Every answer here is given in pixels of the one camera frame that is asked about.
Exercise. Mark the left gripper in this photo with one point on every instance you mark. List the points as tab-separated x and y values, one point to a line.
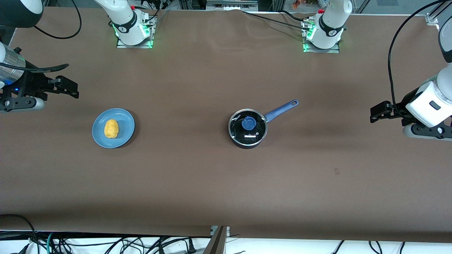
398	107

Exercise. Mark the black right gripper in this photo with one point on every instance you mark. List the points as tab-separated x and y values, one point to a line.
32	83

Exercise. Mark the yellow potato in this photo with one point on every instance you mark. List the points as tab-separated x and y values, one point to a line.
111	128

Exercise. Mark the glass lid blue knob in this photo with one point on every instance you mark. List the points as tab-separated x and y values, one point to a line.
249	123

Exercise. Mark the blue round plate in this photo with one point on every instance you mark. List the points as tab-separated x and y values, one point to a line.
123	130

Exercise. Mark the orange toy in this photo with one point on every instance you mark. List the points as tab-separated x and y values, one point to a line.
296	4

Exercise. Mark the brown table cover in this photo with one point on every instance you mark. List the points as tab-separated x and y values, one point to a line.
212	183

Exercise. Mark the black power plug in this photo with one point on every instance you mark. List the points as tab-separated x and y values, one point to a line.
191	247

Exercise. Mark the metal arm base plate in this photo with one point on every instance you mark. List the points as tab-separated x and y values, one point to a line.
321	50
134	46

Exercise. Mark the aluminium frame profile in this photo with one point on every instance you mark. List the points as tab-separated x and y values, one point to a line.
432	17

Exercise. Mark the metal rail equipment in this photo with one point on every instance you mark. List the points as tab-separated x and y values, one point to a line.
229	6

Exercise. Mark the aluminium post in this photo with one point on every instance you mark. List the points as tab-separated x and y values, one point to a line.
217	243

